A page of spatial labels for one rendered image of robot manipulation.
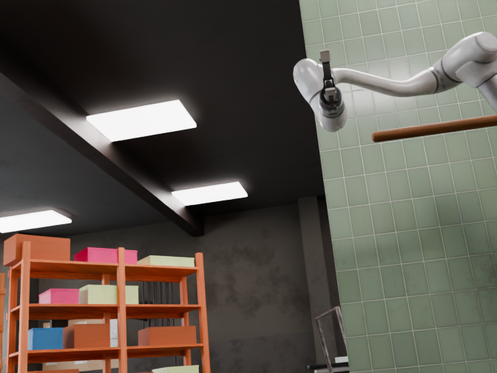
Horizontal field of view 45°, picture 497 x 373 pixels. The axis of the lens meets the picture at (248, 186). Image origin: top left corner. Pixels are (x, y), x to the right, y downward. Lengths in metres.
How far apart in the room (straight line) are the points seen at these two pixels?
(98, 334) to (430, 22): 4.28
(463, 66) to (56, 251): 4.62
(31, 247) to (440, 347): 4.21
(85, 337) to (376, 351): 3.81
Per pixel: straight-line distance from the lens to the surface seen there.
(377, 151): 3.00
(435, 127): 1.66
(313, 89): 2.20
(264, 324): 9.64
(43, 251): 6.10
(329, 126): 2.18
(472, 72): 2.38
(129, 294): 6.33
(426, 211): 2.92
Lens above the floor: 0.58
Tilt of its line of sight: 18 degrees up
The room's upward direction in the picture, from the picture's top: 5 degrees counter-clockwise
